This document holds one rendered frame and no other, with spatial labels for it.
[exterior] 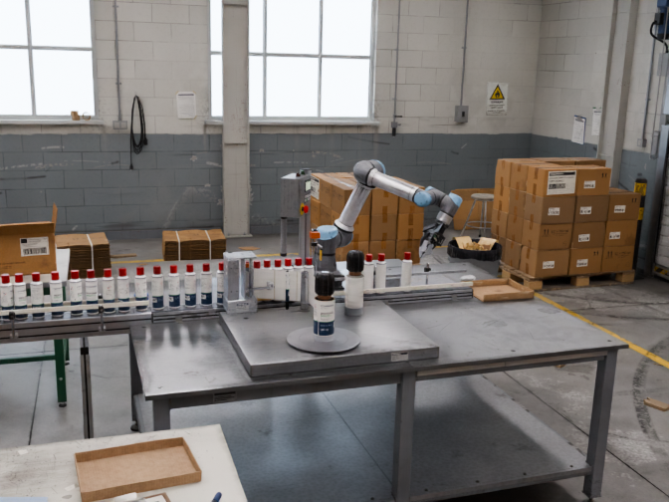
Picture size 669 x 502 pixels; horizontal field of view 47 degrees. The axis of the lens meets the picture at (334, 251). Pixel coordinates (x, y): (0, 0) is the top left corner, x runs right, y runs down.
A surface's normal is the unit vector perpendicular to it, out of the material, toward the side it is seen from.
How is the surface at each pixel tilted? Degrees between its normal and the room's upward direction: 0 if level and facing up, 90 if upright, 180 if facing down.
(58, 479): 0
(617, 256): 90
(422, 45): 90
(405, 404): 90
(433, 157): 90
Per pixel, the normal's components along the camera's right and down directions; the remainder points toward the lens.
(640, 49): -0.95, 0.04
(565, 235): 0.38, 0.22
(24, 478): 0.03, -0.97
